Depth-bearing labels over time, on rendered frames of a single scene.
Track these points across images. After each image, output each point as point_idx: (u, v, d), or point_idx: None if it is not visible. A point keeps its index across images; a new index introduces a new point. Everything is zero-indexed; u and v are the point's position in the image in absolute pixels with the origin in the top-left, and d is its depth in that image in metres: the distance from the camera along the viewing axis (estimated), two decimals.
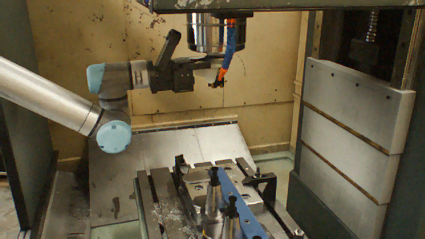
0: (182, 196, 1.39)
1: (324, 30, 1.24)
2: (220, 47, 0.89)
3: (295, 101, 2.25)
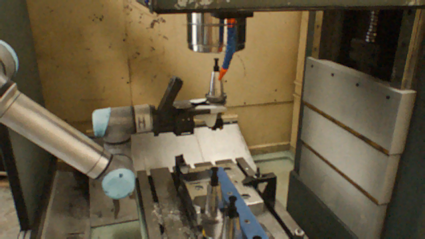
0: (182, 196, 1.39)
1: (324, 30, 1.24)
2: (220, 47, 0.89)
3: (295, 101, 2.25)
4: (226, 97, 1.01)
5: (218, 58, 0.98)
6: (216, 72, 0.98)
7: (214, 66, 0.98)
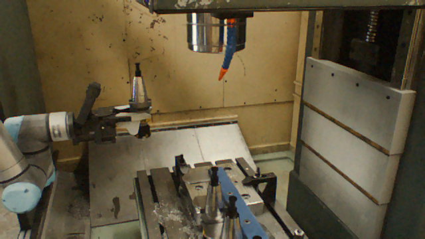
0: (182, 196, 1.39)
1: (324, 30, 1.24)
2: (220, 47, 0.89)
3: (295, 101, 2.25)
4: (151, 104, 0.95)
5: (139, 62, 0.92)
6: (138, 76, 0.93)
7: (135, 72, 0.92)
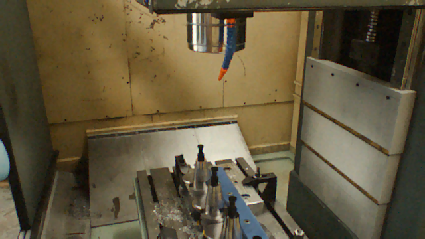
0: (182, 196, 1.39)
1: (324, 30, 1.24)
2: (220, 47, 0.89)
3: (295, 101, 2.25)
4: None
5: (202, 145, 0.81)
6: (201, 160, 0.82)
7: (198, 155, 0.81)
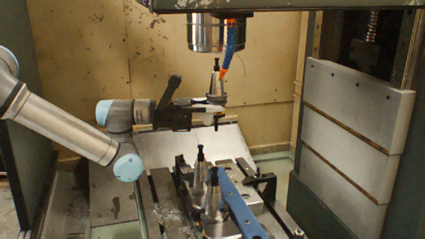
0: (182, 196, 1.39)
1: (324, 30, 1.24)
2: (220, 47, 0.89)
3: (295, 101, 2.25)
4: None
5: (202, 145, 0.81)
6: (201, 160, 0.82)
7: (198, 155, 0.81)
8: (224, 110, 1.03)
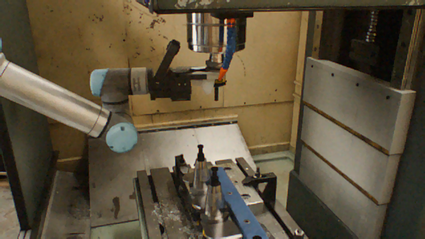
0: (182, 196, 1.39)
1: (324, 30, 1.24)
2: (220, 47, 0.89)
3: (295, 101, 2.25)
4: None
5: (202, 145, 0.81)
6: (201, 160, 0.82)
7: (198, 155, 0.81)
8: (225, 78, 0.99)
